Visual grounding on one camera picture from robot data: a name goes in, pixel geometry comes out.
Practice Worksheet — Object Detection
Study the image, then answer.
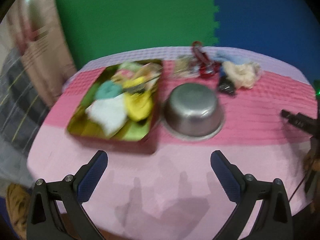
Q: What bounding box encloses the cotton swab bag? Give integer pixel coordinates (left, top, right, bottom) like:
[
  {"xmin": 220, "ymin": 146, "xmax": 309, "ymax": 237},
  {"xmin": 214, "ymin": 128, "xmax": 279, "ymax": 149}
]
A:
[{"xmin": 173, "ymin": 55, "xmax": 199, "ymax": 79}]

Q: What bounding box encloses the blue foam mat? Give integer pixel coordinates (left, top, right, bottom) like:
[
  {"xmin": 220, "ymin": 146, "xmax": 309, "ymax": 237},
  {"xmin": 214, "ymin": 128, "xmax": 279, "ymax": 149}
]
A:
[{"xmin": 214, "ymin": 0, "xmax": 319, "ymax": 82}]

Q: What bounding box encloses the red silver snack wrapper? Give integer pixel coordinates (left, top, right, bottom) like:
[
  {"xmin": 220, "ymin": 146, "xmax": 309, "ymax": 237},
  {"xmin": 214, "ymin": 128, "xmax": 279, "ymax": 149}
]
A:
[{"xmin": 191, "ymin": 41, "xmax": 221, "ymax": 79}]

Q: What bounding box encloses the light blue fluffy sock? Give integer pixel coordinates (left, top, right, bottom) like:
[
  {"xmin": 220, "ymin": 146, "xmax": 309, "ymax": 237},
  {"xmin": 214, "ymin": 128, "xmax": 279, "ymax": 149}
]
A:
[{"xmin": 213, "ymin": 50, "xmax": 252, "ymax": 65}]

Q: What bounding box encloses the cream white cloth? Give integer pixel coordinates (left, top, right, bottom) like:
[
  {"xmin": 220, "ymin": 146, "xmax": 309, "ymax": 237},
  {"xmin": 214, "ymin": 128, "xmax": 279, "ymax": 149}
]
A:
[{"xmin": 222, "ymin": 61, "xmax": 263, "ymax": 89}]

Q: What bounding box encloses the floral curtain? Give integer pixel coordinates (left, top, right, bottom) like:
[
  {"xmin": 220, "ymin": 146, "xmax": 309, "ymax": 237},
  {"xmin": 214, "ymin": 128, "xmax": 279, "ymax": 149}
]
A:
[{"xmin": 3, "ymin": 0, "xmax": 76, "ymax": 108}]

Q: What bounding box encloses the green foam mat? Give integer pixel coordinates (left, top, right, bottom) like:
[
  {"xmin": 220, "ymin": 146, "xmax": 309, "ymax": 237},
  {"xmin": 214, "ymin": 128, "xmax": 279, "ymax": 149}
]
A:
[{"xmin": 56, "ymin": 0, "xmax": 219, "ymax": 68}]

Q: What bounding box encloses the teal fluffy sock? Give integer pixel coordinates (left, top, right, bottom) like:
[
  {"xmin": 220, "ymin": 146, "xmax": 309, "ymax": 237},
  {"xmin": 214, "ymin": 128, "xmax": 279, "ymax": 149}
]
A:
[{"xmin": 95, "ymin": 80, "xmax": 123, "ymax": 100}]

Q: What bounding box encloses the steel bowl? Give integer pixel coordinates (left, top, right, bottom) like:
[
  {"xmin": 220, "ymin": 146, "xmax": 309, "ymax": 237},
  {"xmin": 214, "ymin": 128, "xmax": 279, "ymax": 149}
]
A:
[{"xmin": 162, "ymin": 83, "xmax": 225, "ymax": 141}]

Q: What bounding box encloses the blue black sachet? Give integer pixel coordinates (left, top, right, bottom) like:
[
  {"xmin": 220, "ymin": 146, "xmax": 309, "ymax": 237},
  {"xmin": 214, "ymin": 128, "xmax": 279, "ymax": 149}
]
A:
[{"xmin": 217, "ymin": 68, "xmax": 236, "ymax": 96}]

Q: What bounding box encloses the yellow grey sock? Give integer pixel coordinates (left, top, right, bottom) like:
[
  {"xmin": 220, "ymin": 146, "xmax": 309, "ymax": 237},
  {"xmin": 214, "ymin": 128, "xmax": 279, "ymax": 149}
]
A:
[{"xmin": 124, "ymin": 90, "xmax": 153, "ymax": 122}]

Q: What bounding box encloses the pink checkered tablecloth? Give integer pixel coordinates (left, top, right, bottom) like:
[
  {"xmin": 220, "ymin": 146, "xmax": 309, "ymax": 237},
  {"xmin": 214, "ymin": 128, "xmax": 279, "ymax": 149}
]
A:
[{"xmin": 27, "ymin": 47, "xmax": 317, "ymax": 239}]

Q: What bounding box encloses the red gold tin box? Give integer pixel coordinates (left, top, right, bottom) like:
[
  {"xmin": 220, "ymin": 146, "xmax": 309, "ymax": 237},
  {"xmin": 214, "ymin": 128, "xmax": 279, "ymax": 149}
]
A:
[{"xmin": 66, "ymin": 59, "xmax": 163, "ymax": 154}]

